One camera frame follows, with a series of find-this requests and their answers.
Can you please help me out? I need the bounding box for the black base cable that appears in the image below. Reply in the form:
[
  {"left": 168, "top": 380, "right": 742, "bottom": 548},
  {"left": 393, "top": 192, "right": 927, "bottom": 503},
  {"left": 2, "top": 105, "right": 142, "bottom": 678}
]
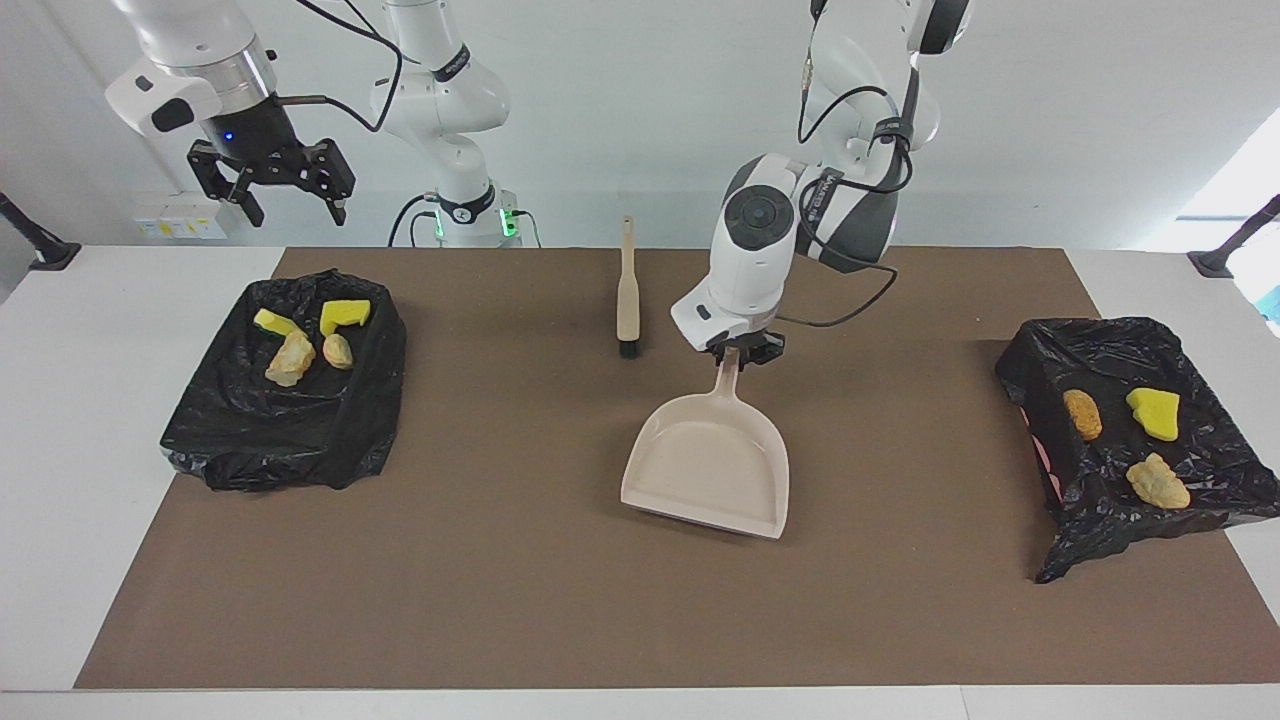
[{"left": 388, "top": 195, "right": 433, "bottom": 248}]

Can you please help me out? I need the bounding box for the brown bread roll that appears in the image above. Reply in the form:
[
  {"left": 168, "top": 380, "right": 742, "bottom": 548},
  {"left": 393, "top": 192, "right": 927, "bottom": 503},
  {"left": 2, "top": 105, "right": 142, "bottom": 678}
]
[{"left": 1062, "top": 389, "right": 1104, "bottom": 441}]

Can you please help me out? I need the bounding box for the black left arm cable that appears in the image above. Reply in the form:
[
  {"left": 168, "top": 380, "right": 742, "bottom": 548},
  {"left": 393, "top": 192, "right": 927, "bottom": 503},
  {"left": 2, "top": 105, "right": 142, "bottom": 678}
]
[{"left": 778, "top": 0, "right": 913, "bottom": 329}]

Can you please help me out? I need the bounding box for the brown table mat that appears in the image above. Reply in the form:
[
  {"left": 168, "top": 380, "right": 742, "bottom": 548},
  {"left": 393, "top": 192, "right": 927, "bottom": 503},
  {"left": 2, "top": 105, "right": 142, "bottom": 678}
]
[{"left": 74, "top": 247, "right": 1280, "bottom": 691}]

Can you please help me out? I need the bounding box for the pale bread chunk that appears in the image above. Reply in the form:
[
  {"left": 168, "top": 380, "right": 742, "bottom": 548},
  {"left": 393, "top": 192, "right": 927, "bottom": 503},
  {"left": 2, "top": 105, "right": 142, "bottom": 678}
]
[{"left": 1126, "top": 453, "right": 1192, "bottom": 510}]

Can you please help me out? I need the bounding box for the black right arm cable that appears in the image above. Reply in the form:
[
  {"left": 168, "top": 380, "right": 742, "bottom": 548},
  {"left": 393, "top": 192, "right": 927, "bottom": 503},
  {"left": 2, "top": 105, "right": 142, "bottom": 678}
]
[{"left": 275, "top": 0, "right": 404, "bottom": 134}]

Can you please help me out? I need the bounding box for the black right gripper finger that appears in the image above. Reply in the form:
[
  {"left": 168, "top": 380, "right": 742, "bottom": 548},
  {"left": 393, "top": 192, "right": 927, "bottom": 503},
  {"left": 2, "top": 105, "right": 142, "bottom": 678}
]
[
  {"left": 233, "top": 170, "right": 266, "bottom": 228},
  {"left": 308, "top": 140, "right": 357, "bottom": 226}
]

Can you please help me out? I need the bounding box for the black bag covered pink bin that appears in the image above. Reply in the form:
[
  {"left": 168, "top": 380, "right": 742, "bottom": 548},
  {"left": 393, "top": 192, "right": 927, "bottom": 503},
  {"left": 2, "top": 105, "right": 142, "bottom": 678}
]
[{"left": 995, "top": 317, "right": 1280, "bottom": 585}]

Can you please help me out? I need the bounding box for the white wall socket box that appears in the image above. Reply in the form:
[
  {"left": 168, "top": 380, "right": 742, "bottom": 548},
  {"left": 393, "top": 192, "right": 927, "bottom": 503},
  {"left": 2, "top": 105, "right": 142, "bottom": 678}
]
[{"left": 133, "top": 192, "right": 229, "bottom": 241}]

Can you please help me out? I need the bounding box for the beige plastic dustpan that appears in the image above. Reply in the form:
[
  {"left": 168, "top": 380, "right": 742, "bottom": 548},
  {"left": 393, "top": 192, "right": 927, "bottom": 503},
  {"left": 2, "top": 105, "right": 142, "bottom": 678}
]
[{"left": 620, "top": 347, "right": 791, "bottom": 540}]

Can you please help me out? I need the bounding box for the green yellow sponge piece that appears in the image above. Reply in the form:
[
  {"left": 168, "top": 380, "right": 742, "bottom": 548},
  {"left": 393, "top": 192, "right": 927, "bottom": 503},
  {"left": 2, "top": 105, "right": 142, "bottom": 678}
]
[
  {"left": 1126, "top": 387, "right": 1181, "bottom": 442},
  {"left": 319, "top": 299, "right": 372, "bottom": 337}
]

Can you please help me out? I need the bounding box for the black angled stand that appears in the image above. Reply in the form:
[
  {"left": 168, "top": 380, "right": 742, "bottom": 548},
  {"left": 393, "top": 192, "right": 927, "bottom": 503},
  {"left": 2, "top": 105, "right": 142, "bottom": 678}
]
[
  {"left": 1188, "top": 195, "right": 1280, "bottom": 279},
  {"left": 0, "top": 192, "right": 81, "bottom": 271}
]

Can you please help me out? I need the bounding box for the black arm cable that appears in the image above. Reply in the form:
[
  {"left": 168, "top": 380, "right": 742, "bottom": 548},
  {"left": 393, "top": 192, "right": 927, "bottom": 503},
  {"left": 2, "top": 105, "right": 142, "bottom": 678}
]
[
  {"left": 778, "top": 0, "right": 913, "bottom": 329},
  {"left": 275, "top": 0, "right": 404, "bottom": 134}
]

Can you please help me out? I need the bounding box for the beige hand brush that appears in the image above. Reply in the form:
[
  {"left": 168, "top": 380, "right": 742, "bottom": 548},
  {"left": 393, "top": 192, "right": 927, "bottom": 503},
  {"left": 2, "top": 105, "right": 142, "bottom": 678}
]
[{"left": 616, "top": 215, "right": 642, "bottom": 360}]

